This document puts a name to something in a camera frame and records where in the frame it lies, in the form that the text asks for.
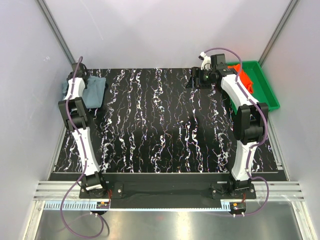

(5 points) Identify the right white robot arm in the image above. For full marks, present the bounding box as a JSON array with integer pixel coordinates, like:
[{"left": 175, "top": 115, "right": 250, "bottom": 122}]
[{"left": 186, "top": 52, "right": 269, "bottom": 199}]

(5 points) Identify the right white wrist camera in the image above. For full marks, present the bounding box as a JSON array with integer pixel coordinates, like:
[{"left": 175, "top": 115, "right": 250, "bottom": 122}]
[{"left": 198, "top": 51, "right": 212, "bottom": 71}]

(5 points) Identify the left aluminium frame post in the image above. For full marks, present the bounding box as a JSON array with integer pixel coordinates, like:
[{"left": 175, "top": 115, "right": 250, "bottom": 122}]
[{"left": 35, "top": 0, "right": 78, "bottom": 66}]

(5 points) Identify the green plastic tray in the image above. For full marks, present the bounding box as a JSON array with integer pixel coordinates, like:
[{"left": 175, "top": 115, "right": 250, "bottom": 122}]
[{"left": 242, "top": 60, "right": 280, "bottom": 112}]

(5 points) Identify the right aluminium frame post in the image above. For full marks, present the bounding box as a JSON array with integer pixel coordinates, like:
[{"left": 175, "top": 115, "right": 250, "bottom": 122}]
[{"left": 258, "top": 0, "right": 300, "bottom": 67}]

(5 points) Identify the aluminium front rail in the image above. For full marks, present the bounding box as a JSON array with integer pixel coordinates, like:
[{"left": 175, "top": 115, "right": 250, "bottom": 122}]
[{"left": 33, "top": 181, "right": 304, "bottom": 212}]

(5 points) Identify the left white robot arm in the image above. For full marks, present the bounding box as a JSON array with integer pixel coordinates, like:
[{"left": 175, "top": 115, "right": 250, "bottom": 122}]
[{"left": 58, "top": 60, "right": 108, "bottom": 198}]

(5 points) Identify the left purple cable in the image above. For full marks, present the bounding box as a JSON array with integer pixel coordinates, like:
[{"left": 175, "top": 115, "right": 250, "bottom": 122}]
[{"left": 59, "top": 55, "right": 111, "bottom": 237}]

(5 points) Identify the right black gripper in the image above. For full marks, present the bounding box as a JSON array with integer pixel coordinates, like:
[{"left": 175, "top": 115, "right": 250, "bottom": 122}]
[{"left": 185, "top": 67, "right": 215, "bottom": 90}]

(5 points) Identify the grey-blue t shirt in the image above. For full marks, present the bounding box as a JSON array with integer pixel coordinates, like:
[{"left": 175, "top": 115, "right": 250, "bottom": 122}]
[{"left": 58, "top": 76, "right": 107, "bottom": 109}]

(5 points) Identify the orange t shirt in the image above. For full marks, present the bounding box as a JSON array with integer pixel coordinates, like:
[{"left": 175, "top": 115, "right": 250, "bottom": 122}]
[{"left": 228, "top": 63, "right": 254, "bottom": 94}]

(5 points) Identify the aluminium frame post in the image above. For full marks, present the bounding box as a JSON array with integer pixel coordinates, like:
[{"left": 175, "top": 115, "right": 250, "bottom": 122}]
[
  {"left": 35, "top": 0, "right": 78, "bottom": 66},
  {"left": 258, "top": 0, "right": 300, "bottom": 67}
]

